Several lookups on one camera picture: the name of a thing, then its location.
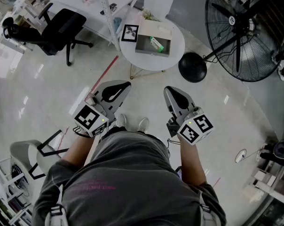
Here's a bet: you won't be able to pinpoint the person's white left shoe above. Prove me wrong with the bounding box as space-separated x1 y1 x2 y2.
115 113 127 129

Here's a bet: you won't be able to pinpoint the pink artificial flower bunch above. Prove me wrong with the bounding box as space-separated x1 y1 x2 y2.
141 8 161 22

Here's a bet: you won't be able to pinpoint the person's left forearm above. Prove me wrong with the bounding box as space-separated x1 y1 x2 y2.
61 130 96 167

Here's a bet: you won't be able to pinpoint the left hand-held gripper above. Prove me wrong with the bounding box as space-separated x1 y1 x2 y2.
72 80 132 138

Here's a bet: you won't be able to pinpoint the person's white right shoe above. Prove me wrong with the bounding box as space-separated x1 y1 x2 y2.
137 117 150 133

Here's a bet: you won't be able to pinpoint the large black floor fan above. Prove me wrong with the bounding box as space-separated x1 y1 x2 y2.
178 0 284 83

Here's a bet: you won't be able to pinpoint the person's grey t-shirt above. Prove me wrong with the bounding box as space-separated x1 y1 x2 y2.
31 130 228 226

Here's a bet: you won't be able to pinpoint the person's right forearm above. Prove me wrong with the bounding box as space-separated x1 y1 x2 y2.
178 137 208 187

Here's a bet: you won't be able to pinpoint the white harness strap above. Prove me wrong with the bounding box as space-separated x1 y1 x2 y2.
199 191 225 226
44 184 70 226

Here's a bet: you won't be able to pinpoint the white metal shelf rack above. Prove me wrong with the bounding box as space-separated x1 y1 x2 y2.
0 156 34 226

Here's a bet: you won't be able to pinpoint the white black-framed chair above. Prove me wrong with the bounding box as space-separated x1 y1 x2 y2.
9 129 70 180

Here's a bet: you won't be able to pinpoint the green white tube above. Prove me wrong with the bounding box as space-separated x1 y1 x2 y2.
149 36 165 54

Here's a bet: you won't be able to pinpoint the round white side table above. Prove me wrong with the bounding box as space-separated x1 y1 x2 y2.
118 15 186 80

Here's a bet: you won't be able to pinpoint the person's black trousers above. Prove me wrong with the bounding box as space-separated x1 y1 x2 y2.
108 125 157 138

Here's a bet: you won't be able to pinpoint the black framed leaf picture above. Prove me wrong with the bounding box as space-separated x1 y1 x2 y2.
121 24 140 43

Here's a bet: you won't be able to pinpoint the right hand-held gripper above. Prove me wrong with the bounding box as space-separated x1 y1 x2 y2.
163 86 214 146

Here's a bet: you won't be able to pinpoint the white work desk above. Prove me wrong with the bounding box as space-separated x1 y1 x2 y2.
32 0 147 52

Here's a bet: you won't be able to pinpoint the black office chair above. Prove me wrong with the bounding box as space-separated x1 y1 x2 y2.
1 2 94 67

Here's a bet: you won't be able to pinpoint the person's white shoe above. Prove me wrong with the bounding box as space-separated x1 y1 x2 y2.
137 117 150 133
115 113 127 129

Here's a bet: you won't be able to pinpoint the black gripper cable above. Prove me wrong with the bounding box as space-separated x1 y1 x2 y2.
166 137 181 146

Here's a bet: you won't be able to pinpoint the grey box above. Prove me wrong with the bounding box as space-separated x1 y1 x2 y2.
134 17 173 59

